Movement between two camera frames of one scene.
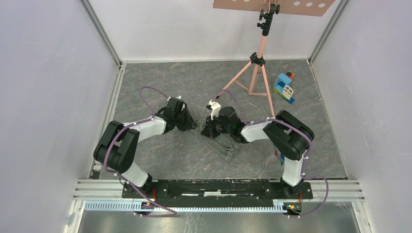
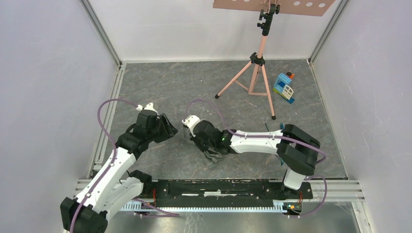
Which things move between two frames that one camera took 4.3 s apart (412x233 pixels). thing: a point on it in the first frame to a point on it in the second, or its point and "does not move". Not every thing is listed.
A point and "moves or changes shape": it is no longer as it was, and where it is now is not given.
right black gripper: (208, 130) to (196, 140)
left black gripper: (190, 123) to (168, 130)
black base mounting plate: (216, 193) does not move
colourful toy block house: (282, 86) does not move
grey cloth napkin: (223, 143) moves or changes shape
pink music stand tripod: (253, 77) does not move
